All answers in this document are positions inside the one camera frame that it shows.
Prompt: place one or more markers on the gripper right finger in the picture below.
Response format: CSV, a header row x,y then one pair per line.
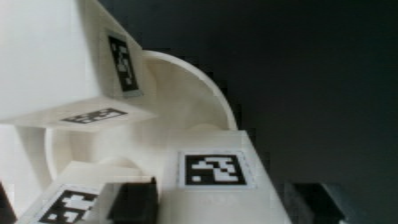
x,y
313,203

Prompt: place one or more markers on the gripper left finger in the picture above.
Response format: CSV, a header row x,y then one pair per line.
x,y
133,208

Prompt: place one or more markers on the white stool leg with tag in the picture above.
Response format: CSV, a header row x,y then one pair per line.
x,y
78,196

